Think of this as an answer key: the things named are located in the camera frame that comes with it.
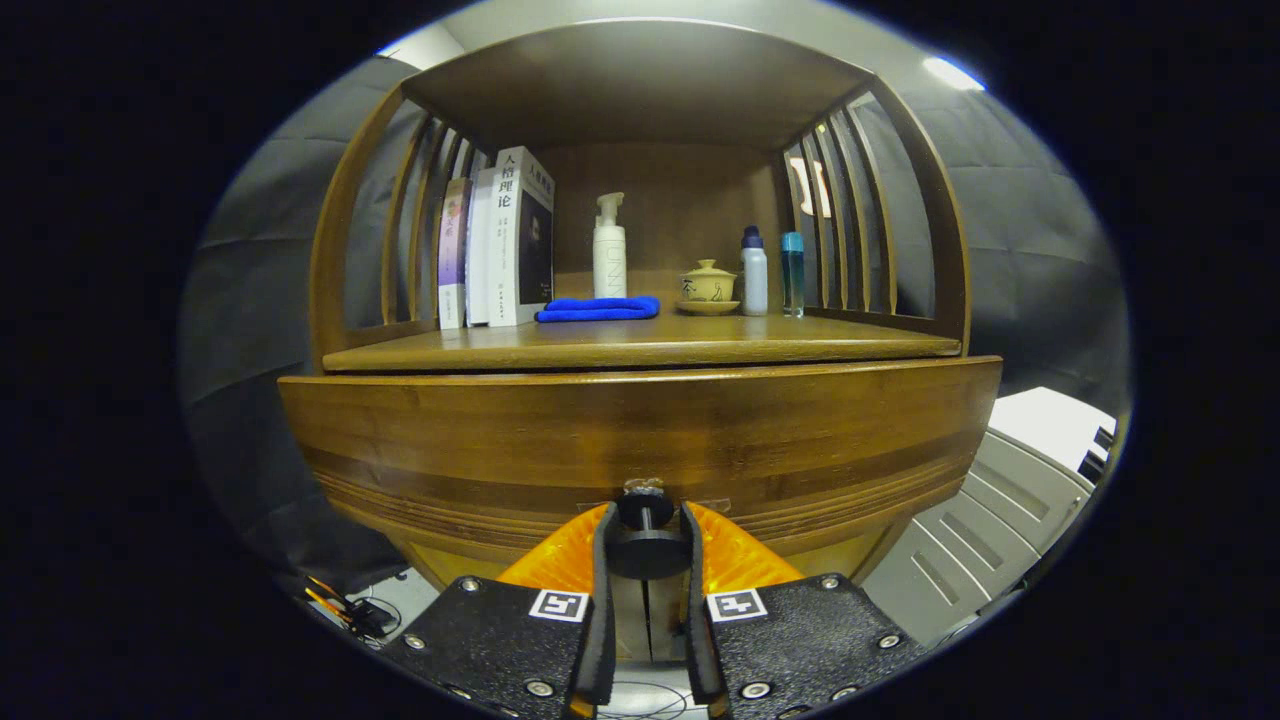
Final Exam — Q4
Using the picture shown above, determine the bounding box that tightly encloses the white bottle with dark cap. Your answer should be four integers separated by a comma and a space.
741, 225, 770, 317

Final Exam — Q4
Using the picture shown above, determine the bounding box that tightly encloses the teal transparent bottle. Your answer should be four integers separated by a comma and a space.
780, 232, 806, 318

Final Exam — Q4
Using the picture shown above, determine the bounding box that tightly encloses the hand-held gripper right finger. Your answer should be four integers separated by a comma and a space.
680, 500, 931, 719

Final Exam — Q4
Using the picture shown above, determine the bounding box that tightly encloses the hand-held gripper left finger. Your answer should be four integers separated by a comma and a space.
385, 502, 618, 719

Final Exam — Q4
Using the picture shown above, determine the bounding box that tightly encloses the blue folded cloth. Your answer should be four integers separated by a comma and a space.
535, 295, 662, 324

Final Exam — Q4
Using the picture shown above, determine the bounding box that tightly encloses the black floor cable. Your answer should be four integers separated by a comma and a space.
610, 685, 691, 719

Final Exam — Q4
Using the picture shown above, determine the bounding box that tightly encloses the black drawer knob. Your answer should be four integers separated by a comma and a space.
605, 478, 693, 581

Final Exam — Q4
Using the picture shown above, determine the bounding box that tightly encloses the thin white book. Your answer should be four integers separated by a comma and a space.
466, 167, 501, 328

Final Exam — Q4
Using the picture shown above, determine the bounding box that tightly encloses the white pump bottle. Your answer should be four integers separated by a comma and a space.
593, 192, 629, 300

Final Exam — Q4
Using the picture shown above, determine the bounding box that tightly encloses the beige lidded teacup with saucer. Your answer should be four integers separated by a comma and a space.
676, 259, 742, 317

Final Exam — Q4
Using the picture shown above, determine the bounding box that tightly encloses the white metal cabinet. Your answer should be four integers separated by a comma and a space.
862, 387, 1118, 646

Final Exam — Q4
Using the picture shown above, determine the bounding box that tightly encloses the orange black device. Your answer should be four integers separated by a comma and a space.
303, 575, 401, 641

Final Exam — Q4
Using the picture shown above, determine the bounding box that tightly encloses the wooden drawer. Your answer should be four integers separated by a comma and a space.
278, 357, 1004, 663

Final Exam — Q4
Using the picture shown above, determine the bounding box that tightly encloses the rectangular ceiling light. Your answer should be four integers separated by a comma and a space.
922, 56, 988, 93

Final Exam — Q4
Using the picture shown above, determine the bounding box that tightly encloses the purple book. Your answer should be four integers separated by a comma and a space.
437, 178, 473, 331

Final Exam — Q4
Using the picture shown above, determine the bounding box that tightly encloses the wooden countertop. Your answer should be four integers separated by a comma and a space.
322, 300, 963, 374

